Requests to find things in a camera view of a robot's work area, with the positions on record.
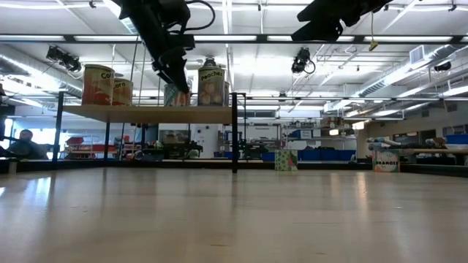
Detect blue box with white label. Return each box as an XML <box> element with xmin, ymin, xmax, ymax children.
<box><xmin>290</xmin><ymin>129</ymin><xmax>314</xmax><ymax>140</ymax></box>

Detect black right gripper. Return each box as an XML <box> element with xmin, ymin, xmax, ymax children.
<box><xmin>291</xmin><ymin>0</ymin><xmax>394</xmax><ymax>42</ymax></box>

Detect black ceiling fixture with cable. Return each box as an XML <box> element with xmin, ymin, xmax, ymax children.
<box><xmin>290</xmin><ymin>46</ymin><xmax>316</xmax><ymax>75</ymax></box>

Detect large blue bin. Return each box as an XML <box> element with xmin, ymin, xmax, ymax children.
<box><xmin>445</xmin><ymin>133</ymin><xmax>468</xmax><ymax>145</ymax></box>

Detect wooden shelf with black frame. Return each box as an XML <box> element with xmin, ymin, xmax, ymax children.
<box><xmin>52</xmin><ymin>91</ymin><xmax>249</xmax><ymax>174</ymax></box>

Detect grey rolls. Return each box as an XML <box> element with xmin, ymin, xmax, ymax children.
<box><xmin>366</xmin><ymin>137</ymin><xmax>403</xmax><ymax>151</ymax></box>

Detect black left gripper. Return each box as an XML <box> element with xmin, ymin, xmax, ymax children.
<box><xmin>140</xmin><ymin>21</ymin><xmax>197</xmax><ymax>95</ymax></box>

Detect black table frame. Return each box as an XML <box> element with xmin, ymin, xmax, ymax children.
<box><xmin>0</xmin><ymin>157</ymin><xmax>468</xmax><ymax>179</ymax></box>

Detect wooden workbench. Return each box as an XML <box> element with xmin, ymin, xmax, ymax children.
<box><xmin>399</xmin><ymin>148</ymin><xmax>468</xmax><ymax>156</ymax></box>

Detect corn can orange label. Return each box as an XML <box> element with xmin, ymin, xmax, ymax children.
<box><xmin>80</xmin><ymin>64</ymin><xmax>116</xmax><ymax>107</ymax></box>
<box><xmin>111</xmin><ymin>77</ymin><xmax>134</xmax><ymax>107</ymax></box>

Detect white appliance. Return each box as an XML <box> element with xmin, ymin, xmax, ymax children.
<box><xmin>192</xmin><ymin>123</ymin><xmax>220</xmax><ymax>159</ymax></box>

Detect person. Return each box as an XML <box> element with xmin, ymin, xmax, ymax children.
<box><xmin>0</xmin><ymin>129</ymin><xmax>48</xmax><ymax>161</ymax></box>

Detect black ceiling camera cluster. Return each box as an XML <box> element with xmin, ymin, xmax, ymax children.
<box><xmin>45</xmin><ymin>45</ymin><xmax>82</xmax><ymax>73</ymax></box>

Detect red cart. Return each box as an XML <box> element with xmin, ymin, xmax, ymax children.
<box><xmin>64</xmin><ymin>136</ymin><xmax>118</xmax><ymax>161</ymax></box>

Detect black overhead frame rail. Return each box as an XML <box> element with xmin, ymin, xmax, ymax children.
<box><xmin>0</xmin><ymin>33</ymin><xmax>468</xmax><ymax>45</ymax></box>

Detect peaches can blue label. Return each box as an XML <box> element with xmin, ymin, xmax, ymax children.
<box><xmin>197</xmin><ymin>65</ymin><xmax>226</xmax><ymax>107</ymax></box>

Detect green patterned can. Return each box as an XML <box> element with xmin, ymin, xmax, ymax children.
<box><xmin>274</xmin><ymin>148</ymin><xmax>299</xmax><ymax>172</ymax></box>

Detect carrots box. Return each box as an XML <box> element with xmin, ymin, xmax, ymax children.
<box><xmin>163</xmin><ymin>82</ymin><xmax>193</xmax><ymax>107</ymax></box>

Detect white ceiling vent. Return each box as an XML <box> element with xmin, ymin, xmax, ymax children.
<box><xmin>409</xmin><ymin>45</ymin><xmax>426</xmax><ymax>65</ymax></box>

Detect yellow hanging tag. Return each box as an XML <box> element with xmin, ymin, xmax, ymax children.
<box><xmin>368</xmin><ymin>10</ymin><xmax>380</xmax><ymax>52</ymax></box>

